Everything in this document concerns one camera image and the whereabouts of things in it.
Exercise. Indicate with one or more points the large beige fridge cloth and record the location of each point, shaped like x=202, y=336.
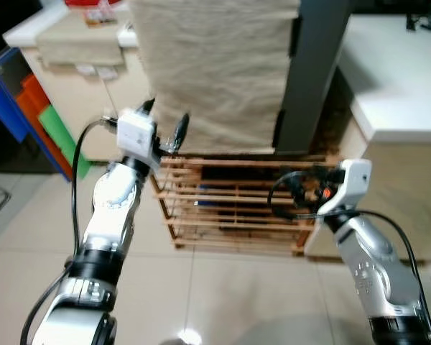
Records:
x=208, y=72

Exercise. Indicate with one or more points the wide white counter cabinet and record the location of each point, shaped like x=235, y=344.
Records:
x=395, y=79

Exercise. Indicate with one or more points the small beige cloth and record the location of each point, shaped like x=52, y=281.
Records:
x=79, y=43

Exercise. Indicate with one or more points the blue plastic board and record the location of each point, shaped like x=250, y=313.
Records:
x=3, y=108

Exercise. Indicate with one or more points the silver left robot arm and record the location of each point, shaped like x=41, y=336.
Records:
x=111, y=208

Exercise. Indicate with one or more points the beige cabinet with white top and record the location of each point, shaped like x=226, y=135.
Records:
x=93, y=108

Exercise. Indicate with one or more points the wooden slatted rack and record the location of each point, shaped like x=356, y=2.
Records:
x=230, y=163

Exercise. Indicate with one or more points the green plastic board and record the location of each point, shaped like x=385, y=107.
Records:
x=61, y=133

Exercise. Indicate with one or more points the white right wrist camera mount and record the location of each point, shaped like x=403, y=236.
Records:
x=352, y=180

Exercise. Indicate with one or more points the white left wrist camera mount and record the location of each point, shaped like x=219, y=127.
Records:
x=135, y=133

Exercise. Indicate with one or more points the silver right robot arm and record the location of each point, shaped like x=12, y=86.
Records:
x=373, y=259

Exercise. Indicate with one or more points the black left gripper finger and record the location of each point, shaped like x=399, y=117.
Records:
x=148, y=108
x=182, y=129

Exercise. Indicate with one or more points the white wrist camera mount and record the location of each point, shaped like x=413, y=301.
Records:
x=352, y=180
x=135, y=133

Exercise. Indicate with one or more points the white cloth care tag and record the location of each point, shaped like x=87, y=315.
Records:
x=108, y=72
x=86, y=70

